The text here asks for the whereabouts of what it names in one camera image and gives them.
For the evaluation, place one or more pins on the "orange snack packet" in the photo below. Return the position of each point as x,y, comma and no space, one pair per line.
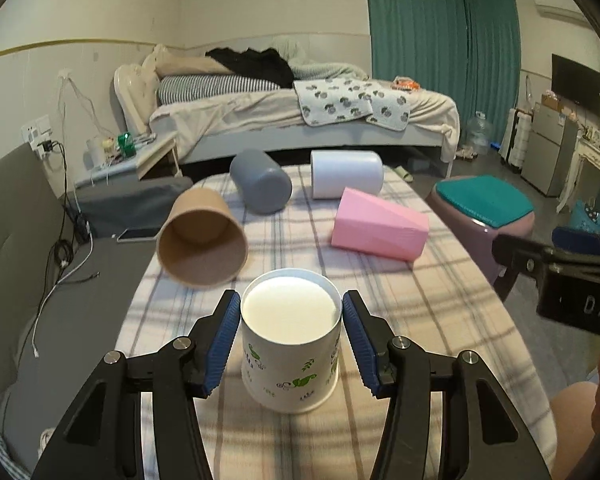
405,83

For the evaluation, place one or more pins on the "checked tablecloth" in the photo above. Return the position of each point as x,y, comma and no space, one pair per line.
300,270

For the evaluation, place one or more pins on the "grey cup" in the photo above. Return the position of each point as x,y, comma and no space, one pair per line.
262,180

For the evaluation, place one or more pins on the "white cup with green print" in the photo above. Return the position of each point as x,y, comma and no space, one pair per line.
291,340

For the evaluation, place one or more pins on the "beige pillow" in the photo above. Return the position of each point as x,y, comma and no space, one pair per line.
180,65

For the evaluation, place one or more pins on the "green bottle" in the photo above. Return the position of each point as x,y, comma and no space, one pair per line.
126,144

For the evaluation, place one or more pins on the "bed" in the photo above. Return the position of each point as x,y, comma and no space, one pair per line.
290,115

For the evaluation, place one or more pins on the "brown paper cup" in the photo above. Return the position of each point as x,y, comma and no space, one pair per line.
202,245

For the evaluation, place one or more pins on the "grey sofa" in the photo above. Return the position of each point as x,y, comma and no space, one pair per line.
45,280

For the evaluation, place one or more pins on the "patterned blanket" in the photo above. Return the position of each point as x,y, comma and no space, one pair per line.
355,102

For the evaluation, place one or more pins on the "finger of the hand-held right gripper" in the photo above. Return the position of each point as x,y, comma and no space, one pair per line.
580,240

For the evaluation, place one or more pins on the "small grey fridge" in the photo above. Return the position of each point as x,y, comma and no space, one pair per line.
550,152

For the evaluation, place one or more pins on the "smartphone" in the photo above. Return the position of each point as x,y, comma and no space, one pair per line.
139,234

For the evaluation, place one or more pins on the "pink faceted cup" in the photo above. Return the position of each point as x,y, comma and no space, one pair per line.
380,227

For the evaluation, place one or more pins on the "plain white cup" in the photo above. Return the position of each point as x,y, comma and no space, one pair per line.
345,172

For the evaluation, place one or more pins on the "large water bottle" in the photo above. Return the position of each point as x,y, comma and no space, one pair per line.
476,135

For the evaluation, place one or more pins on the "blue basket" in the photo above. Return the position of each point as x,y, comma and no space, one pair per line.
590,217

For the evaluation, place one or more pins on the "wall power socket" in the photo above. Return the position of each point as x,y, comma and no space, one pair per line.
37,132

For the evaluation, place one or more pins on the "purple stool with teal cushion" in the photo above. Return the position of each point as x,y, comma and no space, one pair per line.
485,215

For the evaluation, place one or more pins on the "air conditioner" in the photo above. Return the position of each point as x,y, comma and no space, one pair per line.
560,4

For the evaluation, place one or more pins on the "television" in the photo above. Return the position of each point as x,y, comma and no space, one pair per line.
579,87

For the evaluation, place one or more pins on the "bedside table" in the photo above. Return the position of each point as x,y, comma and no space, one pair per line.
145,157

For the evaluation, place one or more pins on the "black clothing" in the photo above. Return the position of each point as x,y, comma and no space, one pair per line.
252,67

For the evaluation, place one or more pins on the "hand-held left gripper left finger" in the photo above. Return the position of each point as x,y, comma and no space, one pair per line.
222,345

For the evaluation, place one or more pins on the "person's leg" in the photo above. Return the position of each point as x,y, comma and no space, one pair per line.
575,430

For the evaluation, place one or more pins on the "striped pillow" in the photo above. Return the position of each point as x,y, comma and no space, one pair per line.
205,87

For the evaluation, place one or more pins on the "teal curtain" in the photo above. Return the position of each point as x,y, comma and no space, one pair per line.
440,60

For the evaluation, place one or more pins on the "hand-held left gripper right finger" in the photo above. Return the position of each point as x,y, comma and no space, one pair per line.
361,345

